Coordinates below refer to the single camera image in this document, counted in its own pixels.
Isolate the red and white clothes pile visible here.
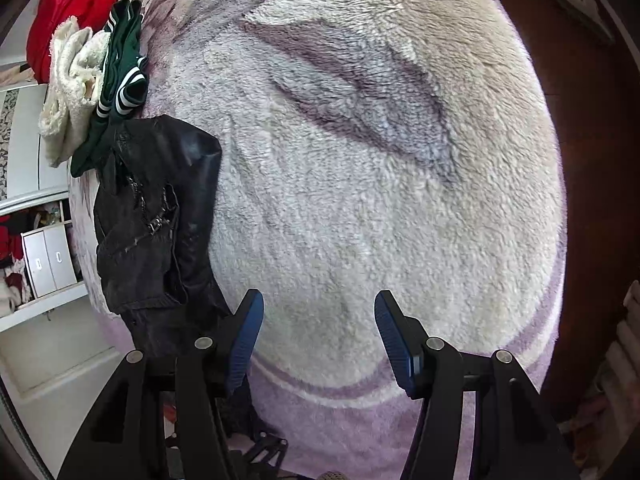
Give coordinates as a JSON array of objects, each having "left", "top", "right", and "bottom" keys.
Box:
[{"left": 0, "top": 210, "right": 32, "bottom": 318}]

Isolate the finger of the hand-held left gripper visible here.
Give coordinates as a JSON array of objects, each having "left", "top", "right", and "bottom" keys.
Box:
[{"left": 235, "top": 434, "right": 289, "bottom": 468}]

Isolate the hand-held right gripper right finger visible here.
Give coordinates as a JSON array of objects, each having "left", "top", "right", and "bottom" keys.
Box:
[{"left": 374, "top": 289, "right": 586, "bottom": 480}]

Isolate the white two-drawer box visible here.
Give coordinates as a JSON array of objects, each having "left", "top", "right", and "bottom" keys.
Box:
[{"left": 22, "top": 223, "right": 78, "bottom": 299}]

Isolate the black leather jacket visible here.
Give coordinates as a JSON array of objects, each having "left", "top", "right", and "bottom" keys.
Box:
[{"left": 93, "top": 115, "right": 263, "bottom": 438}]

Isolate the pale patterned cloth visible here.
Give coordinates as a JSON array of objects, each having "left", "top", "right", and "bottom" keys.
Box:
[{"left": 570, "top": 280, "right": 640, "bottom": 480}]

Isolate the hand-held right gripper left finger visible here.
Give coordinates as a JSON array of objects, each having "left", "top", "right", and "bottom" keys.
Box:
[{"left": 57, "top": 289, "right": 265, "bottom": 480}]

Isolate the white wardrobe shelf unit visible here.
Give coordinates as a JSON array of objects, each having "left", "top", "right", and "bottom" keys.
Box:
[{"left": 0, "top": 82, "right": 121, "bottom": 396}]

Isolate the green white-striped garment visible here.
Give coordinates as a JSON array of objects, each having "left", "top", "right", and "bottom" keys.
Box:
[{"left": 70, "top": 0, "right": 150, "bottom": 178}]

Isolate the fluffy lavender leaf-print blanket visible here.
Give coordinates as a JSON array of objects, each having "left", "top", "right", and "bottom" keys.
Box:
[{"left": 67, "top": 0, "right": 568, "bottom": 480}]

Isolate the cream fleece garment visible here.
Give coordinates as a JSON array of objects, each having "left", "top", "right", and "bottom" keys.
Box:
[{"left": 39, "top": 16, "right": 111, "bottom": 168}]

